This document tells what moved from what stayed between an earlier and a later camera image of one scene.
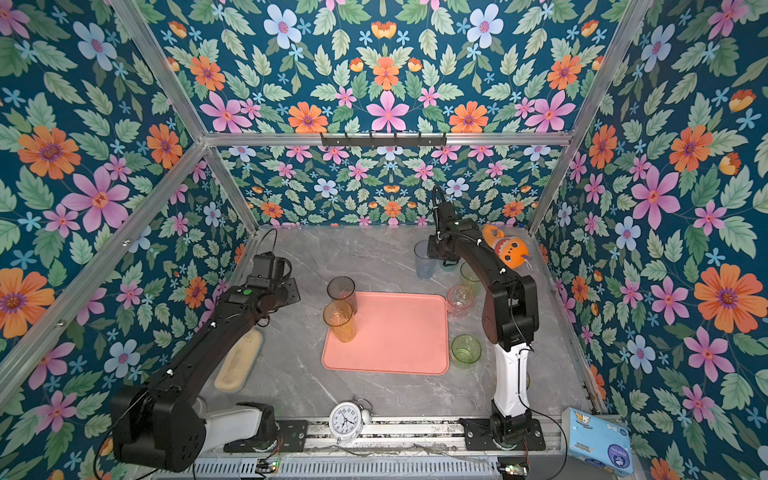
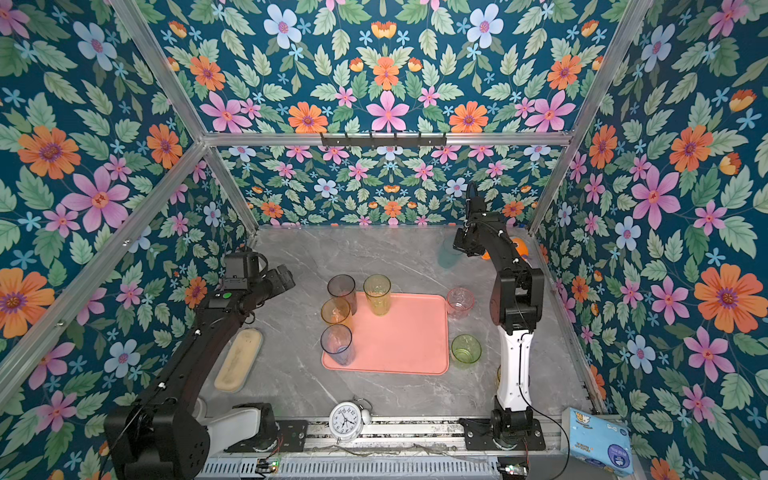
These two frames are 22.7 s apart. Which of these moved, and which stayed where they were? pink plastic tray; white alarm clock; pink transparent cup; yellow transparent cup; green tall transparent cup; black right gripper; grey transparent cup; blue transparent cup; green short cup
Moved: blue transparent cup; black right gripper; green tall transparent cup
Stayed: pink plastic tray; grey transparent cup; yellow transparent cup; pink transparent cup; white alarm clock; green short cup
